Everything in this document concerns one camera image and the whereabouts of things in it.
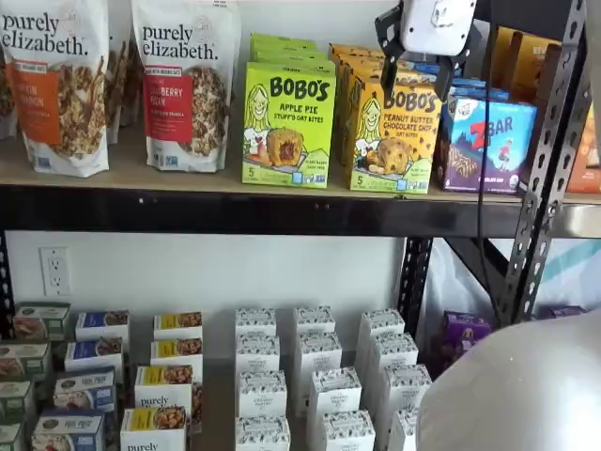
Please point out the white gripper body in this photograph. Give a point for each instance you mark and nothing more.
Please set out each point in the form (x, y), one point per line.
(436, 23)

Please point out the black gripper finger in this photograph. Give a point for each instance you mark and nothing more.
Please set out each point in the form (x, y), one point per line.
(443, 84)
(389, 75)

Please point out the orange Bobo's oat bites box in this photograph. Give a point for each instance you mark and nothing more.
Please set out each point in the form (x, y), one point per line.
(354, 49)
(361, 61)
(389, 141)
(366, 73)

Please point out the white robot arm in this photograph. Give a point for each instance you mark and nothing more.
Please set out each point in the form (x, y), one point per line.
(516, 390)

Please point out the blue Zbar snack box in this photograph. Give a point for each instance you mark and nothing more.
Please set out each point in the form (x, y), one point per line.
(497, 93)
(488, 150)
(420, 68)
(469, 82)

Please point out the green Bobo's apple pie box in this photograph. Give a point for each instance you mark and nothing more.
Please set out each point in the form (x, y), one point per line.
(279, 38)
(282, 47)
(286, 56)
(288, 127)

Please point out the large orange snack box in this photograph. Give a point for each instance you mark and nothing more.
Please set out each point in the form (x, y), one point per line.
(587, 141)

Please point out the purple snack box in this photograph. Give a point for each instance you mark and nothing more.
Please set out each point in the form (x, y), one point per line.
(465, 326)
(453, 350)
(563, 312)

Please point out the white organic pantry box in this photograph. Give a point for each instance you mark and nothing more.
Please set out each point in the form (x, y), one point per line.
(314, 319)
(401, 432)
(263, 394)
(381, 321)
(256, 319)
(406, 387)
(263, 434)
(320, 352)
(334, 392)
(258, 352)
(348, 432)
(395, 350)

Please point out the white box with yellow label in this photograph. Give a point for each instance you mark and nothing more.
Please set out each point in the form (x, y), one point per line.
(178, 321)
(155, 430)
(164, 385)
(176, 350)

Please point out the blue oatmeal box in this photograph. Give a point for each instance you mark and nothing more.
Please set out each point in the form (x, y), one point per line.
(84, 390)
(94, 352)
(103, 324)
(68, 432)

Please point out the green oatmeal box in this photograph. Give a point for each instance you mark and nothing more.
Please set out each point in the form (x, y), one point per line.
(10, 437)
(16, 399)
(26, 359)
(42, 319)

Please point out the black metal shelving unit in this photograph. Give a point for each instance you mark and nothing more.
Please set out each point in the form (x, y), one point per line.
(577, 221)
(235, 211)

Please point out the white plastic sheet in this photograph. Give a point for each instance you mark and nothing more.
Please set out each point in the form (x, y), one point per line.
(460, 282)

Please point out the granola bag with red label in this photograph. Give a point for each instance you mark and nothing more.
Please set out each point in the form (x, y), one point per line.
(188, 94)

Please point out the white purely elizabeth granola bag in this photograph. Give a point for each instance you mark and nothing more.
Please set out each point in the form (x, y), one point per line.
(119, 80)
(5, 103)

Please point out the granola bag with orange label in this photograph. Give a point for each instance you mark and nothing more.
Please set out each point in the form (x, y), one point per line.
(56, 94)

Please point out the white wall outlet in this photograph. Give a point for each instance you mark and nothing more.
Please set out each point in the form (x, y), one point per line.
(54, 271)

